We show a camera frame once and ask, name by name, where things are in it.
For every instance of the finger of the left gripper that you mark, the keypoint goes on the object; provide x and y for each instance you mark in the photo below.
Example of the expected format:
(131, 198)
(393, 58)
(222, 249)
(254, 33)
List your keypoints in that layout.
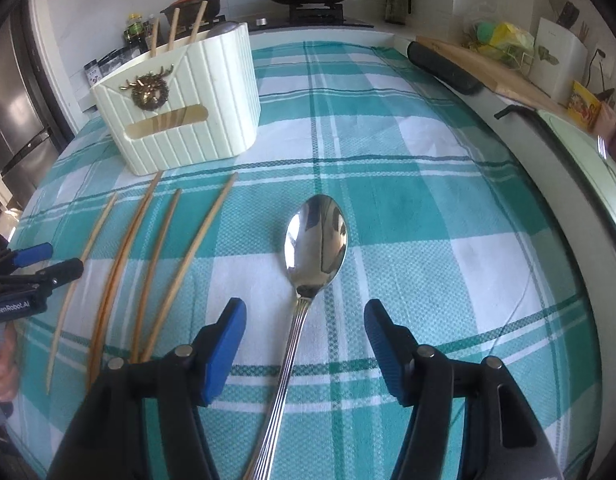
(12, 260)
(51, 277)

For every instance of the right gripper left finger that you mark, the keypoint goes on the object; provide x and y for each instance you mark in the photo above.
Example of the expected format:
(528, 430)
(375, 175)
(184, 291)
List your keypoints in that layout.
(188, 378)

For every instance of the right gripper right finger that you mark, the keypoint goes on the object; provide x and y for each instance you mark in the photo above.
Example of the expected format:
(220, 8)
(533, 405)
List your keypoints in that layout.
(422, 378)

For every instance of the steel spoon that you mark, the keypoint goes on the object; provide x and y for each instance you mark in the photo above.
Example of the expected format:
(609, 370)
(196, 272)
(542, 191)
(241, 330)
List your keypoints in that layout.
(315, 246)
(222, 28)

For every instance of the left hand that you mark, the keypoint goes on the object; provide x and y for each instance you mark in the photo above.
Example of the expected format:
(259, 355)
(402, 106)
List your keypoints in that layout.
(9, 372)

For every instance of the steel refrigerator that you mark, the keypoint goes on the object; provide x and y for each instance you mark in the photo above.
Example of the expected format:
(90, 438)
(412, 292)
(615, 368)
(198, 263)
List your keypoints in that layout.
(33, 131)

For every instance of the spice jar rack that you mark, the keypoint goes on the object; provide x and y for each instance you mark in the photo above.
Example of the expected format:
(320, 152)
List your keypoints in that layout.
(96, 70)

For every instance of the cream utensil holder box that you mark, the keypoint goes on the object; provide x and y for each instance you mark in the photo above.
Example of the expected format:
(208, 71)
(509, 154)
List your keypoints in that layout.
(192, 102)

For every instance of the teal plaid tablecloth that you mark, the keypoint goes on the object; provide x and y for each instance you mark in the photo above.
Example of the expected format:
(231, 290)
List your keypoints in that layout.
(443, 227)

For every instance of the sauce bottles group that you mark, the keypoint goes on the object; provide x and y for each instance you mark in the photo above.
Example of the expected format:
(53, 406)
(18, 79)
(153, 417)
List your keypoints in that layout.
(139, 32)

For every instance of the chopstick standing in holder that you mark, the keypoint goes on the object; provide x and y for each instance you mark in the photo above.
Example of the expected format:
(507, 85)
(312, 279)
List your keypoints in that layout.
(198, 20)

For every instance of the steel spoon in holder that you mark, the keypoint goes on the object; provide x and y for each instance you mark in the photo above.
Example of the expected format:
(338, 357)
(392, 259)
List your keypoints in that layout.
(222, 28)

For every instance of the black pot orange lid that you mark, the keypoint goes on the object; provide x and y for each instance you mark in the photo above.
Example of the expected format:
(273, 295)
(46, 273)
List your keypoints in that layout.
(189, 9)

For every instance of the black gas stove top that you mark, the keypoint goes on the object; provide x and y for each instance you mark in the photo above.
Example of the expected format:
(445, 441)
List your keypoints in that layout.
(311, 15)

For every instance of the yellow printed cup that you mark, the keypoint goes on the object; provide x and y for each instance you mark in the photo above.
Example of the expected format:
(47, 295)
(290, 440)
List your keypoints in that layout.
(582, 107)

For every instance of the wooden cutting board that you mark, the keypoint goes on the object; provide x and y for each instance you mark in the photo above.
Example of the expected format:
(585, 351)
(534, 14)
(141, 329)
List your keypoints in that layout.
(495, 76)

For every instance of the white knife block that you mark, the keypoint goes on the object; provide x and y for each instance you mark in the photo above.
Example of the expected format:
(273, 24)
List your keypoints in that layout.
(558, 60)

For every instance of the plastic bag with vegetables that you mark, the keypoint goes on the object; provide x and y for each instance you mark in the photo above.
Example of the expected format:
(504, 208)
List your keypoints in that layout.
(501, 41)

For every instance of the dark glass kettle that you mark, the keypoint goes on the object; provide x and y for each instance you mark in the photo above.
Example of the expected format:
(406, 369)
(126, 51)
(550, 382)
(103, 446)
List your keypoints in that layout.
(397, 11)

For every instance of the black handle roll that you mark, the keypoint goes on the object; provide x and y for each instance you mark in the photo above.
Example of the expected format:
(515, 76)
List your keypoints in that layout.
(443, 69)

